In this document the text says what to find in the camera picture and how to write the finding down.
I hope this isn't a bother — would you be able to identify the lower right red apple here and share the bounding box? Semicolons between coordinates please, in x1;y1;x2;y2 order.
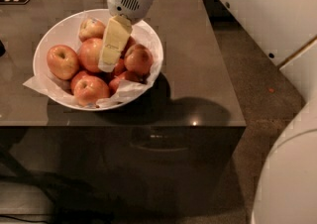
108;71;140;94

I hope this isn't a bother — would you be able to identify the white bowl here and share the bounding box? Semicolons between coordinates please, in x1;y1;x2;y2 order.
32;8;164;112

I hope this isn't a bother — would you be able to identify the hidden lower left apple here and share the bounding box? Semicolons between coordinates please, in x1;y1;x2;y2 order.
70;70;95;94

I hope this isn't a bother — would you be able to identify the white paper liner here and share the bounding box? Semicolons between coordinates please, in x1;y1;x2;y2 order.
22;19;163;109

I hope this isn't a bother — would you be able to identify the small centre red apple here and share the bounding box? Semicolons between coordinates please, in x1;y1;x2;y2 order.
106;58;126;82

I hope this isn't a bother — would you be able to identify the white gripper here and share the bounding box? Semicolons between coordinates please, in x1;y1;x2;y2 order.
98;0;154;72

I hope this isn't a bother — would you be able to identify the black cable on floor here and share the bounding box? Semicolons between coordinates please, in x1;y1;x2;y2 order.
0;213;51;224

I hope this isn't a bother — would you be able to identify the top yellowish apple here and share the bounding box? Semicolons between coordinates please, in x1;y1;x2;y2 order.
78;18;106;42

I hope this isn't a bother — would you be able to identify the upper right red apple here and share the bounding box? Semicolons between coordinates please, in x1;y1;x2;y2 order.
122;37;137;55

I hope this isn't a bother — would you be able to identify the left red-yellow apple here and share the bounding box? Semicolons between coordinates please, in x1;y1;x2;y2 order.
47;45;80;80

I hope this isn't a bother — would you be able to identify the front red apple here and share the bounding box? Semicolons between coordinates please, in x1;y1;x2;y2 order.
73;76;110;106

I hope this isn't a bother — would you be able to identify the large red apple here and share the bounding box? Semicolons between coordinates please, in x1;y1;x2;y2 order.
78;38;102;72

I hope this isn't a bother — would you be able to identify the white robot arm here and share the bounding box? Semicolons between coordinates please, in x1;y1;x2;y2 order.
219;0;317;224

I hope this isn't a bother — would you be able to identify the dark object at left edge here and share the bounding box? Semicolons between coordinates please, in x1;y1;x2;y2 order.
0;40;6;57

